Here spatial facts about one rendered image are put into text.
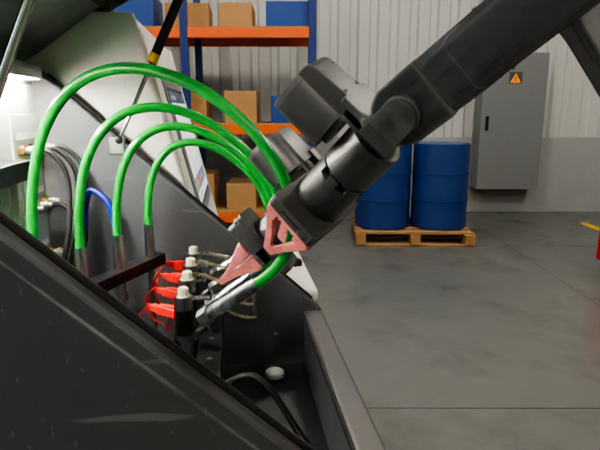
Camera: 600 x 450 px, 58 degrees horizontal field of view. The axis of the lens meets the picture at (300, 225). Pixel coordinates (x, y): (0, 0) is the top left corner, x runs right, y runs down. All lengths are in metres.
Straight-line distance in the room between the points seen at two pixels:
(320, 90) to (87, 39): 0.70
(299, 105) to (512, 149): 6.96
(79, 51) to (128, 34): 0.10
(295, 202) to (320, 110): 0.11
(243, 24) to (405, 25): 2.29
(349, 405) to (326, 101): 0.47
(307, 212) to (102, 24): 0.69
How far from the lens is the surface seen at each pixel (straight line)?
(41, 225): 1.10
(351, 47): 7.34
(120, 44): 1.14
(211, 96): 0.64
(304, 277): 1.28
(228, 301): 0.68
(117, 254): 0.96
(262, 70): 7.26
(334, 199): 0.55
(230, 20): 6.16
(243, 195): 6.19
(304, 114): 0.53
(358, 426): 0.78
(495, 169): 7.40
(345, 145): 0.53
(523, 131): 7.48
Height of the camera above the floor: 1.37
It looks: 12 degrees down
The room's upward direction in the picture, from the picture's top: straight up
